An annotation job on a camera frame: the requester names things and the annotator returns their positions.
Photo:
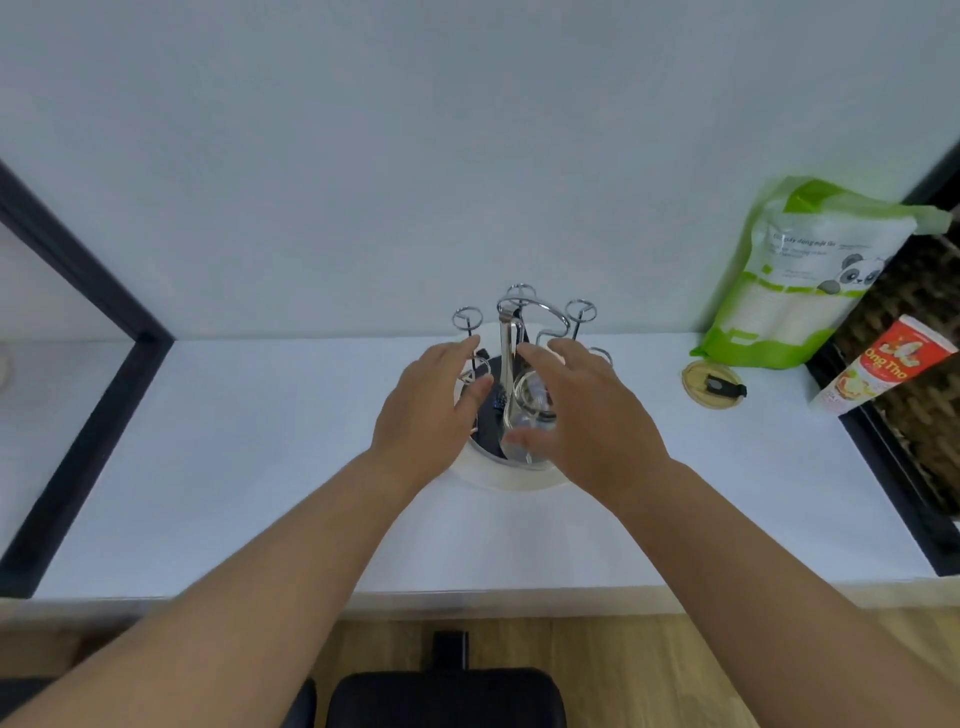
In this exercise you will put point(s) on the person's left hand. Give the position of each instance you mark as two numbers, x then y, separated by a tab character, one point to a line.
420	420

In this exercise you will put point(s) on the person's right hand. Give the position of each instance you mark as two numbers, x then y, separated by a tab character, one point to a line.
600	435

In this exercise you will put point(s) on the person's right fingers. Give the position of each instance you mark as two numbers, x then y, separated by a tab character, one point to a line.
559	364

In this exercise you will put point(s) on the person's left thumb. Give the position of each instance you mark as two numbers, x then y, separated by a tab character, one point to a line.
474	399

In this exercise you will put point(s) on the person's left forearm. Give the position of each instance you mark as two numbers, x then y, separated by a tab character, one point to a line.
247	600

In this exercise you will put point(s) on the person's right forearm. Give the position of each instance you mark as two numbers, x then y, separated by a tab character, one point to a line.
765	600

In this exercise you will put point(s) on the clear glass cup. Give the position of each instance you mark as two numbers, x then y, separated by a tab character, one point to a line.
525	431

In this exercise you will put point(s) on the round wooden lid black tab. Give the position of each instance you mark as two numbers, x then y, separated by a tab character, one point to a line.
711	384

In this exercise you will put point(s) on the green white refill pouch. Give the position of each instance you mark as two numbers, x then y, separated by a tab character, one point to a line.
795	300

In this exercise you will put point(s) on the black chair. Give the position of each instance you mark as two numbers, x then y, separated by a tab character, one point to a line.
450	697

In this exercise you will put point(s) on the red white tube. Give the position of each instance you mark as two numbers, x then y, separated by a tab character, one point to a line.
877	367

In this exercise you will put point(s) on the brown woven wicker panel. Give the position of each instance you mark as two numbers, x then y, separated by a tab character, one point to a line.
926	375

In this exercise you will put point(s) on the black frame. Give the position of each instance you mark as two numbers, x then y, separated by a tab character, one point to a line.
892	487
90	420

